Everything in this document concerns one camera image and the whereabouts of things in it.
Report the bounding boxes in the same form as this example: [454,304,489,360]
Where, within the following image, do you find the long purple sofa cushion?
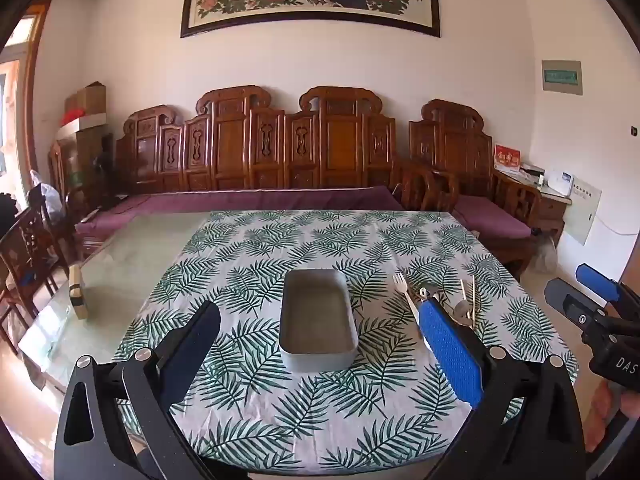
[75,186,408,235]

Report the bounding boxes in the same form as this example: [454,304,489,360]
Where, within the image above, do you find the white flat box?
[55,112,109,142]

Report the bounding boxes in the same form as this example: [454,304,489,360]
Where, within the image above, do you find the person's right hand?
[582,382,627,455]

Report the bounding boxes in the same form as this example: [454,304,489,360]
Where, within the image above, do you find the small tan box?
[68,263,90,320]

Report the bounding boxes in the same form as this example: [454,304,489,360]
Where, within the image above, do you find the carved wooden armchair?
[390,99,543,281]

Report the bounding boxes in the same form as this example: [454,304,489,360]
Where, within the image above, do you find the white fork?
[393,272,426,337]

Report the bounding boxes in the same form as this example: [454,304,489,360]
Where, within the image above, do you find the wooden dining chair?
[0,185,72,322]

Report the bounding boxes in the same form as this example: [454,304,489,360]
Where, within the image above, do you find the carved wooden sofa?
[114,85,407,241]

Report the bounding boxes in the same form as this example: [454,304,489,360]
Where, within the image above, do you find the purple armchair cushion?
[452,195,534,241]

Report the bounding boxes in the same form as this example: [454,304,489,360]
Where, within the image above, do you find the white wall access panel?
[562,180,604,247]

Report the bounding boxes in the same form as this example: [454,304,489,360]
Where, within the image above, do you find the white desk phone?
[547,170,575,196]

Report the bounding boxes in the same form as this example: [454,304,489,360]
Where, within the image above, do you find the grey rectangular container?
[279,268,359,372]

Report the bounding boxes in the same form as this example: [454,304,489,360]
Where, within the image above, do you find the white plastic bag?
[29,170,64,217]

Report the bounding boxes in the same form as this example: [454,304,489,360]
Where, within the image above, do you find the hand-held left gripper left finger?
[54,301,251,480]

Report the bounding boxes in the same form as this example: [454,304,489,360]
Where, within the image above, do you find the green wall panel box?
[541,59,585,96]

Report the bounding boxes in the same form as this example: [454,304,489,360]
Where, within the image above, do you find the brown cardboard box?
[65,82,108,123]

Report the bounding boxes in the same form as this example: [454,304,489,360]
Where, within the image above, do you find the leaf-print tablecloth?
[112,209,581,480]

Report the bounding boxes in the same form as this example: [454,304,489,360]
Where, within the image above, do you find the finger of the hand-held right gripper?
[544,278,608,333]
[575,263,640,311]

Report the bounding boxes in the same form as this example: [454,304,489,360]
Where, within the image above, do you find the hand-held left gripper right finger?
[419,298,587,480]

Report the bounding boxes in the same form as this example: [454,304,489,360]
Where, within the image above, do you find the wooden door frame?
[14,0,54,196]

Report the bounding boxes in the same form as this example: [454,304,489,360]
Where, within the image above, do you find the wooden side table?
[492,167,573,247]

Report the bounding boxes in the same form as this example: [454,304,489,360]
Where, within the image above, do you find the large metal spoon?
[450,300,474,329]

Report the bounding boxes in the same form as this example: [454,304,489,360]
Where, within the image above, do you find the grey plastic bag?
[530,236,559,274]

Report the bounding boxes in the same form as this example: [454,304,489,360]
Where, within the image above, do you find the dark wooden cabinet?
[49,132,115,206]

